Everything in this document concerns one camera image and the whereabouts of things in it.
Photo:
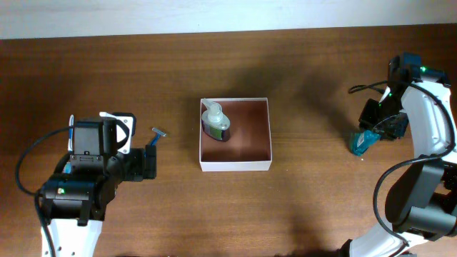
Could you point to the white cardboard box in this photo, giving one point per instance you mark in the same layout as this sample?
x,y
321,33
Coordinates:
x,y
249,147

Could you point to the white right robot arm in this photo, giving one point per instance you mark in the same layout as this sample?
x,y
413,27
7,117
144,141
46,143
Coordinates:
x,y
414,201

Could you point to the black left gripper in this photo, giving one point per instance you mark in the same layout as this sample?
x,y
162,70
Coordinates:
x,y
139,171

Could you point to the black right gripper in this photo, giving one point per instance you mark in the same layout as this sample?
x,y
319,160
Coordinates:
x,y
366,121

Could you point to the clear soap pump bottle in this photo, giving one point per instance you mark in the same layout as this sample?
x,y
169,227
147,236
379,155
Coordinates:
x,y
214,122

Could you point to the blue white toothbrush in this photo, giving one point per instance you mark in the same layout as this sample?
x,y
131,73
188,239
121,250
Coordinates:
x,y
71,133

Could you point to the blue disposable razor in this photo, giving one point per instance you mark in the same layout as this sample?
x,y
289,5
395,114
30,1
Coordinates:
x,y
158,134

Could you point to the teal mouthwash bottle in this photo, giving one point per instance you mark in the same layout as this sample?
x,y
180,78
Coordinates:
x,y
360,142

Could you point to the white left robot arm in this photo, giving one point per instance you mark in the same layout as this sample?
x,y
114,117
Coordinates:
x,y
72,203

